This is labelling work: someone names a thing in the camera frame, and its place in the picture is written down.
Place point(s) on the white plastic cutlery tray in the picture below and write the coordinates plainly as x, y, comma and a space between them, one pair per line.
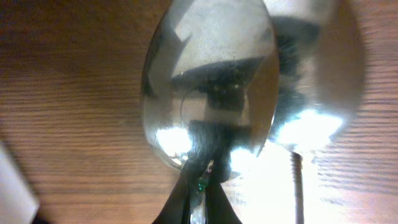
19, 205

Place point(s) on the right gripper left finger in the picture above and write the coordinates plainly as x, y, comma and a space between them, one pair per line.
176, 210

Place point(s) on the steel tablespoon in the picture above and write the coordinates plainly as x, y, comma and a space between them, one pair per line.
321, 77
209, 89

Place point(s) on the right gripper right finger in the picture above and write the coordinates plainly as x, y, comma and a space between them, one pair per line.
218, 207

